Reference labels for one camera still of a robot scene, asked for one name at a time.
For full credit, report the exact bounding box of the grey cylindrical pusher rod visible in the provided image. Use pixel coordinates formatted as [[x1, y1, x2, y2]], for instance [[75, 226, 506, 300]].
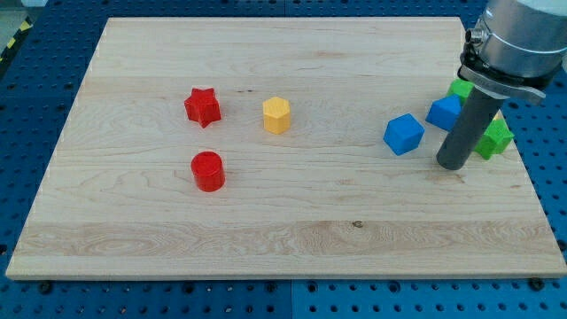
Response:
[[436, 87, 507, 170]]

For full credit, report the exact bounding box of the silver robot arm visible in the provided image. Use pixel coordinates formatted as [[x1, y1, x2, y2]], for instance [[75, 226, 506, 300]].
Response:
[[458, 0, 566, 105]]

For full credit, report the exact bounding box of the blue cube block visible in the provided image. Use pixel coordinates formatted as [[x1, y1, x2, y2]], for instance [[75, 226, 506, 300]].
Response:
[[383, 113, 425, 155]]

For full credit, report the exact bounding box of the blue triangle block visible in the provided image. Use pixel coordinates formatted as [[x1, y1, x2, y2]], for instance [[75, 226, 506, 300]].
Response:
[[425, 95, 462, 131]]

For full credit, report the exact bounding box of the wooden board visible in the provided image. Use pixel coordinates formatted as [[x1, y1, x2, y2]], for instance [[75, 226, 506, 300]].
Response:
[[6, 17, 566, 281]]

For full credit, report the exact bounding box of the green circle block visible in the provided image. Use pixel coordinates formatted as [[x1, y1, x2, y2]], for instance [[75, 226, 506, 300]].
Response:
[[447, 78, 474, 105]]

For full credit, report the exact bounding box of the red cylinder block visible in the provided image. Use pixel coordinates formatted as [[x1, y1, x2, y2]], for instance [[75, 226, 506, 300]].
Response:
[[190, 151, 225, 192]]

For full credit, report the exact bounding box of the green star block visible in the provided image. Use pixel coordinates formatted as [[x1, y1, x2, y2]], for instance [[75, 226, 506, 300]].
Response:
[[474, 119, 515, 160]]

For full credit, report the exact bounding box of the yellow hexagon block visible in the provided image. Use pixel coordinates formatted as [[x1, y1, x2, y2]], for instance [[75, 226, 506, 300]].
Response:
[[262, 97, 291, 135]]

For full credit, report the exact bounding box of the red star block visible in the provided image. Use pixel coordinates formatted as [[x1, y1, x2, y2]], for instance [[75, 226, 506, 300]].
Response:
[[184, 88, 221, 128]]

